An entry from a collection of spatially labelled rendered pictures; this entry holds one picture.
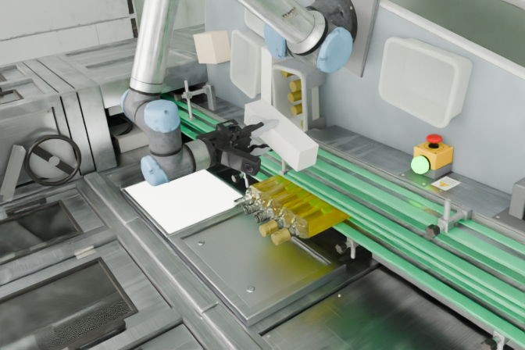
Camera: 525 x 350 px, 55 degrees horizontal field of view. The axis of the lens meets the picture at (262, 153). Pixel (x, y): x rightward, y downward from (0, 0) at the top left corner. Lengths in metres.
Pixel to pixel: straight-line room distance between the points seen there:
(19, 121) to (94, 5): 2.98
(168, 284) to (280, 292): 0.34
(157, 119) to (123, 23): 4.01
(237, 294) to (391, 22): 0.83
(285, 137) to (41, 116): 1.15
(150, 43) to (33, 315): 0.85
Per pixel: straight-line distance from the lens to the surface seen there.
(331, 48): 1.28
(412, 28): 1.38
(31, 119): 2.15
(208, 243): 1.63
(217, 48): 2.09
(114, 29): 5.09
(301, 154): 1.24
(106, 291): 1.61
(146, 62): 1.21
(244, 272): 1.49
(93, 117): 2.19
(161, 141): 1.15
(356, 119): 1.60
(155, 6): 1.19
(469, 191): 1.32
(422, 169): 1.33
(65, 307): 1.61
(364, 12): 1.45
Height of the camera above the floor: 1.78
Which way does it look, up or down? 29 degrees down
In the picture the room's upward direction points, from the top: 110 degrees counter-clockwise
